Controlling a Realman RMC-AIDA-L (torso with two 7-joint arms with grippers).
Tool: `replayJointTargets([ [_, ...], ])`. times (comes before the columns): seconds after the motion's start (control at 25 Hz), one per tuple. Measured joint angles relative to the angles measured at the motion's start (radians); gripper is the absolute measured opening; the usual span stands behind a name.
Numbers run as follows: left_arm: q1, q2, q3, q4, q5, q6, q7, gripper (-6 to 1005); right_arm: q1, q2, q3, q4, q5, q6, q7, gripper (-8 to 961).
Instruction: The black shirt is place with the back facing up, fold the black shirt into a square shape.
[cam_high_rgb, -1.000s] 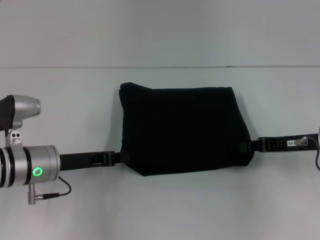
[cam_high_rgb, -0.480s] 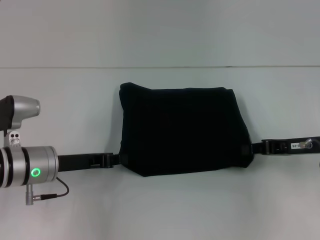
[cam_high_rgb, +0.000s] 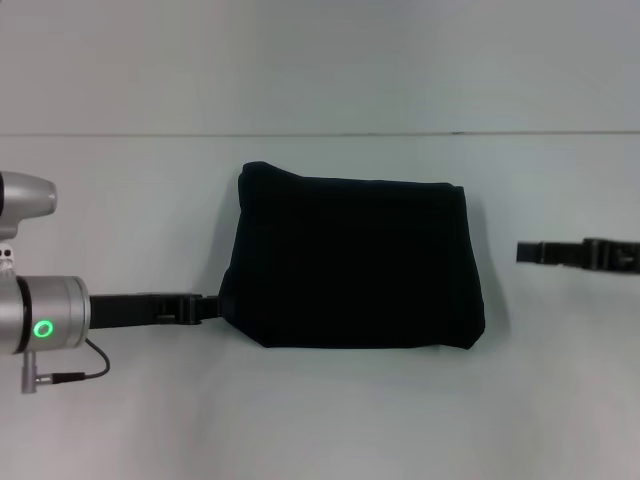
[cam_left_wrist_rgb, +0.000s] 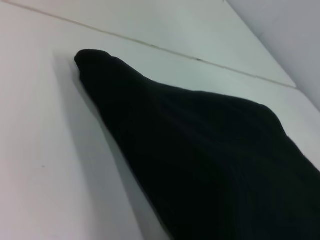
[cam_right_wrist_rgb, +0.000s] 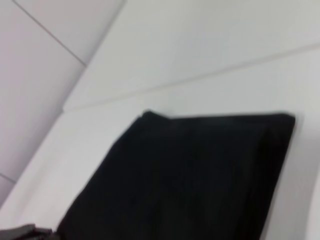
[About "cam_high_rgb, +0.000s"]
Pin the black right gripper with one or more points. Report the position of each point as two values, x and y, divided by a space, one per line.
612 255

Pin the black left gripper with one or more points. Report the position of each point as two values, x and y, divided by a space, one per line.
135 310

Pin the black T-shirt with white print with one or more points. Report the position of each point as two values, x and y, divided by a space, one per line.
350 265

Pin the left robot arm silver white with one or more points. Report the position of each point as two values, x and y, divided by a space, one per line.
40 315

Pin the silver camera mount bracket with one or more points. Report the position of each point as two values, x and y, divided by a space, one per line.
6 257

